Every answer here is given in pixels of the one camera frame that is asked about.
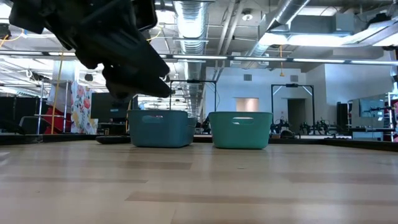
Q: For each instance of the teal green plastic bin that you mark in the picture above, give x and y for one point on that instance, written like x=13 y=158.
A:
x=241 y=135

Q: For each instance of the round ceiling detector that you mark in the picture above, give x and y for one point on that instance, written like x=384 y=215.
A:
x=247 y=17

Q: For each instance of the black background robot arm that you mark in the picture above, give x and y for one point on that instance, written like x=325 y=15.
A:
x=317 y=127
x=276 y=126

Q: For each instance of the blue plastic bin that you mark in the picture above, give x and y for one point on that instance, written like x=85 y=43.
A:
x=161 y=133

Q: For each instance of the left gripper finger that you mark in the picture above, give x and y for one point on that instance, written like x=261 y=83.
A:
x=124 y=53
x=130 y=85

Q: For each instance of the bright wall window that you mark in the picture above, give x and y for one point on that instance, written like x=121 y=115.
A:
x=247 y=104

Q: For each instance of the red stairs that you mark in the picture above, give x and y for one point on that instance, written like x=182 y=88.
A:
x=60 y=123

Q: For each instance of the black table edge frame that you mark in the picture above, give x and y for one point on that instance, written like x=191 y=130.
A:
x=62 y=138

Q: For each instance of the silver slanted ventilation duct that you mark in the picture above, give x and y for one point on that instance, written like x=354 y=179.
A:
x=289 y=12

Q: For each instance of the silver metal rack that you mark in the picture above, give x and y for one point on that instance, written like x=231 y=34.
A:
x=40 y=102

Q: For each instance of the black ceiling camera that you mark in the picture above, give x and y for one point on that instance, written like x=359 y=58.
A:
x=4 y=31

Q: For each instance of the floral patterned panel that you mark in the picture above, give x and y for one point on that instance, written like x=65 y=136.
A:
x=81 y=109

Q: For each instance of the white metal shelf rack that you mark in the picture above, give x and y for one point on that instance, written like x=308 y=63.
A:
x=389 y=109

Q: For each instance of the black speaker cabinet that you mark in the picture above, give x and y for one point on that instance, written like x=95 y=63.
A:
x=342 y=113

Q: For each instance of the wall screen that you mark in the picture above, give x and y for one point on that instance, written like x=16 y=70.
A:
x=370 y=107

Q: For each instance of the silver spiral ventilation duct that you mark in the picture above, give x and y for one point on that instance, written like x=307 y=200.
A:
x=191 y=25

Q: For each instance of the black monitor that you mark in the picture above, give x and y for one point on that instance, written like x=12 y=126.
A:
x=99 y=109

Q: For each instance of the grey wall vent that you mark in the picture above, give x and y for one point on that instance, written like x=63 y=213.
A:
x=247 y=77
x=294 y=78

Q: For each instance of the grey door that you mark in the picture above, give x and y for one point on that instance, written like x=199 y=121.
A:
x=297 y=112

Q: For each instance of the grey desk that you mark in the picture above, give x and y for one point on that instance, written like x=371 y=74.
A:
x=367 y=135

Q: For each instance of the grey chair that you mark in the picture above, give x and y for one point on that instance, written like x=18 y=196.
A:
x=26 y=124

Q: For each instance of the black Roku remote control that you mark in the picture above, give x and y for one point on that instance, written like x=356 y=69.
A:
x=112 y=139

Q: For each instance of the overhead LED light bar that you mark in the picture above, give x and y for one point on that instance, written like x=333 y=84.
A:
x=264 y=58

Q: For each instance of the black partition wall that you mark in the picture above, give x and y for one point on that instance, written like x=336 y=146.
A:
x=9 y=112

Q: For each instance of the black metal rig frame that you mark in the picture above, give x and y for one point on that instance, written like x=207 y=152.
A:
x=292 y=85

